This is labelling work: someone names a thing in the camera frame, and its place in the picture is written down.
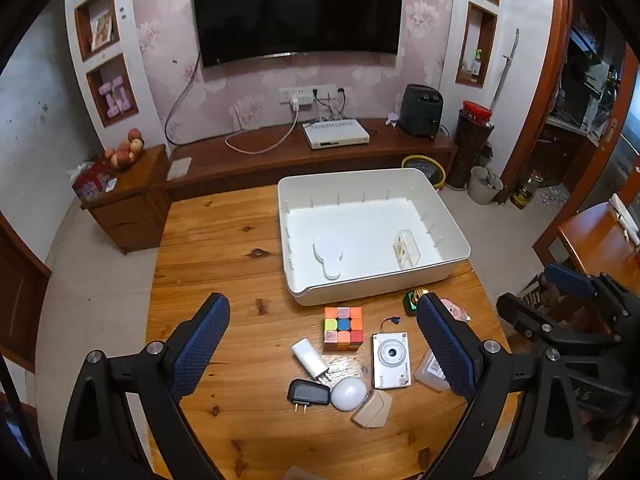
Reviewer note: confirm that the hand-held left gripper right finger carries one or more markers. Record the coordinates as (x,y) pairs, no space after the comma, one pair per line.
(445,345)

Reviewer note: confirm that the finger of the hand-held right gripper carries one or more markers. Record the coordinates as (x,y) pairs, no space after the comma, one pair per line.
(525,317)
(567,280)

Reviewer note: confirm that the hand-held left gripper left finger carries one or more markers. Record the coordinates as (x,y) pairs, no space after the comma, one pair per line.
(200,345)

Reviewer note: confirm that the clear labelled plastic box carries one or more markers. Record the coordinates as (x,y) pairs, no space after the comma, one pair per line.
(430,372)

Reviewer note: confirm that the white light bulb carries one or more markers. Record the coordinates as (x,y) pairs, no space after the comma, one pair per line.
(348,394)

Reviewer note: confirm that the white charger plug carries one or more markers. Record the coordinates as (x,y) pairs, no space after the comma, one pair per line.
(310,357)

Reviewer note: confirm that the white plastic storage bin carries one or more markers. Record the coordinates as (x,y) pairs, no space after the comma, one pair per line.
(360,220)

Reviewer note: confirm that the printed cardboard box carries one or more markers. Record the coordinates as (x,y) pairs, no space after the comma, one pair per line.
(535,292)

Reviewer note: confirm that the pink plastic packet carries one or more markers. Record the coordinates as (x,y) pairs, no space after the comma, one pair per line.
(457,311)

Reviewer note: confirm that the wooden side table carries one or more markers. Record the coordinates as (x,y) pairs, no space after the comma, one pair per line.
(595,245)

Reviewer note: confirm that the cooking oil bottle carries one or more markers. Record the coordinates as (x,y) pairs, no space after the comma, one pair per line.
(525,192)

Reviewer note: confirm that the beige angular box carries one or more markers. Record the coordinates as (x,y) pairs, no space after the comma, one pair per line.
(372,410)

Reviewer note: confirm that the colourful puzzle cube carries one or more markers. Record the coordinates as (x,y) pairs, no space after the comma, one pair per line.
(343,329)

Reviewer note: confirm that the small clear plastic case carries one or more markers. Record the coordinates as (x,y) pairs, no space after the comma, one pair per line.
(406,249)

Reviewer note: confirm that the black charger plug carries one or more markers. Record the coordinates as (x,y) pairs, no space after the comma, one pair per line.
(309,394)

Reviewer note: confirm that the white trash bucket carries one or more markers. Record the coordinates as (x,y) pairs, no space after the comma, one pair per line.
(484,187)

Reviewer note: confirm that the wooden side cabinet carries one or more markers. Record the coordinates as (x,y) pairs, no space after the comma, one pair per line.
(130,215)

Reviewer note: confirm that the dark wicker stand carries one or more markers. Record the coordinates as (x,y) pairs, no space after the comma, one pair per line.
(467,155)

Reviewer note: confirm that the yellow rimmed basin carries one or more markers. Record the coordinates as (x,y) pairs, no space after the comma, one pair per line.
(425,170)

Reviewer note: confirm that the white flat pad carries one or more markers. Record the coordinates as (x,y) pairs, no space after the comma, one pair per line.
(179,169)

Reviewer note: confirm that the wooden door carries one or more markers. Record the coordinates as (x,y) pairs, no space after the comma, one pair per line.
(20,290)

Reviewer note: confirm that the red round tin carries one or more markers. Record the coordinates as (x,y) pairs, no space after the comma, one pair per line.
(476,112)

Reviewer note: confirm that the red tissue box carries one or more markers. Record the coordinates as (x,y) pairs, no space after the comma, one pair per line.
(90,185)

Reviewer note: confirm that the grey long sword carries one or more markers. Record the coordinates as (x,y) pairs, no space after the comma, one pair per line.
(505,67)

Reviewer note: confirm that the dark air fryer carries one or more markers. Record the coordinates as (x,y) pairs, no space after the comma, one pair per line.
(421,110)

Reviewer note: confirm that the small green capped bottle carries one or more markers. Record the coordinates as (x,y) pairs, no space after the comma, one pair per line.
(476,67)

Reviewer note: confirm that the white set-top box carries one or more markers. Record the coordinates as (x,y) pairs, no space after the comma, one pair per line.
(335,134)

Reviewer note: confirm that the pink dumbbell set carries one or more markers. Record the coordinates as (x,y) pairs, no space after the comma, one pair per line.
(116,100)

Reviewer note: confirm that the framed picture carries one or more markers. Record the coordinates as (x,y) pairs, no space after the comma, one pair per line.
(102,30)

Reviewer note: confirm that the white compact camera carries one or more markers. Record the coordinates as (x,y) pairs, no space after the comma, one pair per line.
(391,360)

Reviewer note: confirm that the wooden door frame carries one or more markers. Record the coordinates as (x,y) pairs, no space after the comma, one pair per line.
(550,60)

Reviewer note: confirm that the white wall socket row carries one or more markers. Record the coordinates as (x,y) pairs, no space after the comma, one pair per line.
(310,94)

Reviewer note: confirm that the black wall television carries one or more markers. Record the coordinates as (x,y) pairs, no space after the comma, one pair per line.
(300,10)

